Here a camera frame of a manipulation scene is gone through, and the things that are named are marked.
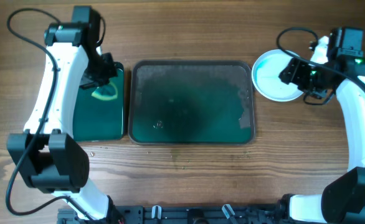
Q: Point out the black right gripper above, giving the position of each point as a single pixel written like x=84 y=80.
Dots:
x=293 y=72

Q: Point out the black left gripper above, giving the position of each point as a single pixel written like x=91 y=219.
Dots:
x=96 y=78

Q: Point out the green yellow sponge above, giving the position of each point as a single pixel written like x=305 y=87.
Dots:
x=106 y=92

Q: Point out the white plate stained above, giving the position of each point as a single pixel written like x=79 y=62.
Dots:
x=265 y=77

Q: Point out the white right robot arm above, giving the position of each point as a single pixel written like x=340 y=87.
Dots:
x=342 y=201

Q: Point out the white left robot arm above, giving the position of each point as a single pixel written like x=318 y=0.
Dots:
x=45 y=154

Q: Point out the small dark green tray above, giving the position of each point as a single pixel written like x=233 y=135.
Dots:
x=96 y=120

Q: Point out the large dark green tray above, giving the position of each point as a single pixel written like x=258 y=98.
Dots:
x=191 y=102

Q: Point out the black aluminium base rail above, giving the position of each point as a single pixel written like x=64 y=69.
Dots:
x=251 y=214

